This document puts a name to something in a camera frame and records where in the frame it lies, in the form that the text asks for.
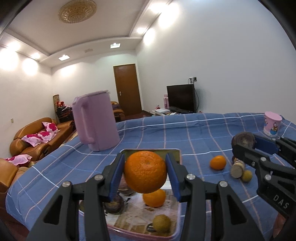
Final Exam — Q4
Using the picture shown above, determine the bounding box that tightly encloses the purple passion fruit with stem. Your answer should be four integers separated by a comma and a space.
103, 194, 125, 214

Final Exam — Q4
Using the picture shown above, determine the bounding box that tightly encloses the small orange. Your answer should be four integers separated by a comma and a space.
210, 155, 226, 170

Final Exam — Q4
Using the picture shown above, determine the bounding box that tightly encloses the green-yellow round fruit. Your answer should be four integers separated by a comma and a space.
152, 214, 171, 232

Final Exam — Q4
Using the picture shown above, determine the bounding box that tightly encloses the large orange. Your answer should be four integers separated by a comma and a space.
123, 151, 167, 194

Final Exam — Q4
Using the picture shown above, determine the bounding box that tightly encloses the dark chocolate fruit piece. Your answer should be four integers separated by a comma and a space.
231, 132, 255, 149

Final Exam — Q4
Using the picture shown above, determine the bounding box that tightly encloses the layered cake roll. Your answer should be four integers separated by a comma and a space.
230, 158, 245, 179

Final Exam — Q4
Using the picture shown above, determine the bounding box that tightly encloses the dark brown mangosteen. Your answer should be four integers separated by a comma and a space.
118, 175, 135, 196

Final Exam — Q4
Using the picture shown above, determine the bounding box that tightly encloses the pink cartoon mug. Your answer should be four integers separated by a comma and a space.
263, 111, 282, 137

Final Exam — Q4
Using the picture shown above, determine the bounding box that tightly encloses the printed paper in tin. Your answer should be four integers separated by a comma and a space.
105, 189, 180, 236

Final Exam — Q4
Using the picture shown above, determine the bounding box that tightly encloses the pink metal tin box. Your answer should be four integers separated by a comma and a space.
78, 148, 183, 238

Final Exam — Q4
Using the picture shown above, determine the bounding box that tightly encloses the pink floral cushion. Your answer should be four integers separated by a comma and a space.
22, 121, 59, 147

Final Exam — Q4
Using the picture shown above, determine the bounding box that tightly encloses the pink electric kettle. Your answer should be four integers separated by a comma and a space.
72, 90, 120, 152

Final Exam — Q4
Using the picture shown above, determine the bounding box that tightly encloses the orange leather armchair sofa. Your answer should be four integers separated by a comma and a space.
111, 101, 125, 122

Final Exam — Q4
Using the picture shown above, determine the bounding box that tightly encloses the near orange sofa seat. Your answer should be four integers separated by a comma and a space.
0, 158, 29, 193

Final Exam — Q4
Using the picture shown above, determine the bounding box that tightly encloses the orange leather long sofa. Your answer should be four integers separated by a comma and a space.
10, 118, 75, 162

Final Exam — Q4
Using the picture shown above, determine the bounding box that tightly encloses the black television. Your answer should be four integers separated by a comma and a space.
166, 84, 197, 113

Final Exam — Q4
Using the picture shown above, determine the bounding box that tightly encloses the brown wooden door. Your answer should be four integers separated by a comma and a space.
113, 64, 142, 116

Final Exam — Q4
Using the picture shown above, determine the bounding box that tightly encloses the low tv cabinet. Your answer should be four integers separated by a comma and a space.
151, 108, 180, 116

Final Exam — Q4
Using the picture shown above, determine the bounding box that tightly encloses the gold ceiling lamp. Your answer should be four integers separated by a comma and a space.
58, 0, 97, 24

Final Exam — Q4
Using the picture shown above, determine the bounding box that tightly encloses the wall power socket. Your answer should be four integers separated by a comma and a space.
188, 77, 197, 84

